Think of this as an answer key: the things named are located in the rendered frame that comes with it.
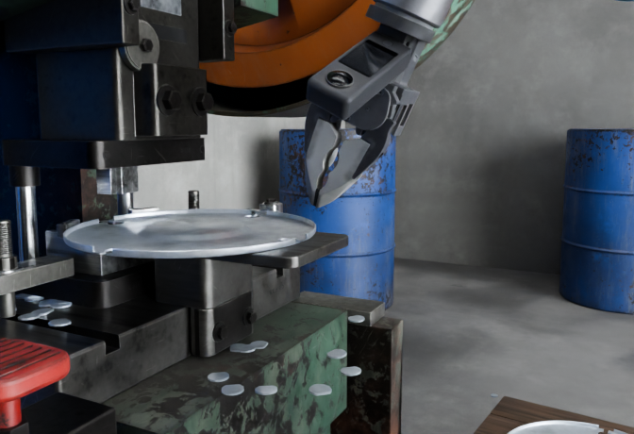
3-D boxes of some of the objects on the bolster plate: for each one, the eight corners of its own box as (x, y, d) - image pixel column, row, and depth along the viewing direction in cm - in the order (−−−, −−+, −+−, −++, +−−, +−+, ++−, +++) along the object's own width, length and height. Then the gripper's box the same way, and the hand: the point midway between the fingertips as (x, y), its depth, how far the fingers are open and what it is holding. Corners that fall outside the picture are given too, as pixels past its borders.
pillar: (43, 265, 75) (37, 152, 73) (27, 269, 73) (21, 152, 71) (31, 263, 76) (25, 151, 74) (15, 267, 74) (8, 152, 72)
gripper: (454, 41, 64) (371, 217, 70) (379, 9, 67) (306, 181, 73) (434, 30, 56) (342, 229, 62) (351, -6, 59) (272, 188, 65)
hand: (317, 196), depth 65 cm, fingers closed
